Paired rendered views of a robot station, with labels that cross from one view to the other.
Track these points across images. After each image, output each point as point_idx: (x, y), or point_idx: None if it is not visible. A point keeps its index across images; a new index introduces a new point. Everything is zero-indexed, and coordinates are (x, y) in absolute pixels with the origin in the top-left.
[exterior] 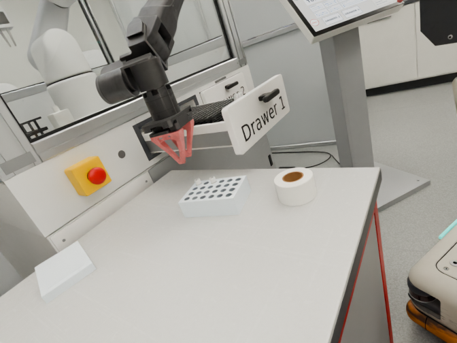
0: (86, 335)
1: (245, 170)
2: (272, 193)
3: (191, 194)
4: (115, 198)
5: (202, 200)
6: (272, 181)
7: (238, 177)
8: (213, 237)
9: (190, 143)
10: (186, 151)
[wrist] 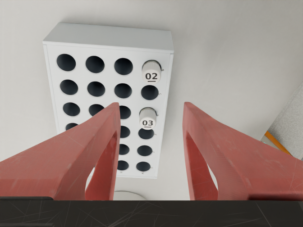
0: None
1: (264, 122)
2: (135, 182)
3: (85, 70)
4: None
5: (55, 114)
6: (180, 177)
7: (153, 165)
8: (3, 120)
9: (187, 182)
10: (185, 133)
